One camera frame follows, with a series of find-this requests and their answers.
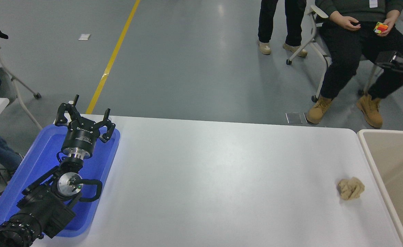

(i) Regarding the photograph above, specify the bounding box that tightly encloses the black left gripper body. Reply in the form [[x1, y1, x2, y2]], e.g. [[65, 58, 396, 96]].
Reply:
[[61, 123, 101, 155]]

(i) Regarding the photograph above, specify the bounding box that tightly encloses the colourful puzzle cube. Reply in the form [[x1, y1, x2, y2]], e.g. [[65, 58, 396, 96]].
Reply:
[[373, 21, 389, 34]]

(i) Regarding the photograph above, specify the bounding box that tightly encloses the clear floor plate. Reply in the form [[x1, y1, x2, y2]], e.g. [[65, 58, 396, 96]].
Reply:
[[285, 111, 303, 124]]

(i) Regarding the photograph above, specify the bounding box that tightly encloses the seated person's left hand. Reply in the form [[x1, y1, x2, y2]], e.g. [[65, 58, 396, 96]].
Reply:
[[377, 10, 400, 37]]

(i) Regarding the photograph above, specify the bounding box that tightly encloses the seated person's right hand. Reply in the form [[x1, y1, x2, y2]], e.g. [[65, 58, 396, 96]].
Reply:
[[330, 11, 362, 32]]

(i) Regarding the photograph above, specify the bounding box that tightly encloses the blue plastic tray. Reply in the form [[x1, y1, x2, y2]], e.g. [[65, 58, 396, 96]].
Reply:
[[0, 118, 121, 238]]

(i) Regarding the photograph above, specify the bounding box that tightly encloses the white wheeled chair with armrest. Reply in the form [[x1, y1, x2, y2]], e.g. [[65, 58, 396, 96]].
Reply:
[[286, 4, 403, 103]]

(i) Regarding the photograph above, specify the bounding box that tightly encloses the large pale bin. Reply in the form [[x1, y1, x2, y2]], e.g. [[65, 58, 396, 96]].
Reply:
[[357, 128, 403, 247]]

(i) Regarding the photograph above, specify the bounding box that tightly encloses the standing person with beige shoes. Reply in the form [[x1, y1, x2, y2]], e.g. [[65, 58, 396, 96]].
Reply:
[[257, 0, 308, 58]]

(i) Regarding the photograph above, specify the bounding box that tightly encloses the crumpled tan paper ball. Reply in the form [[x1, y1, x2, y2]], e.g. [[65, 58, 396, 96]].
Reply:
[[337, 177, 365, 201]]

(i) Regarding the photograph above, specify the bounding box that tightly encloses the white frame wheeled chair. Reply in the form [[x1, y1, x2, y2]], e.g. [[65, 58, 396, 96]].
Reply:
[[0, 43, 43, 131]]

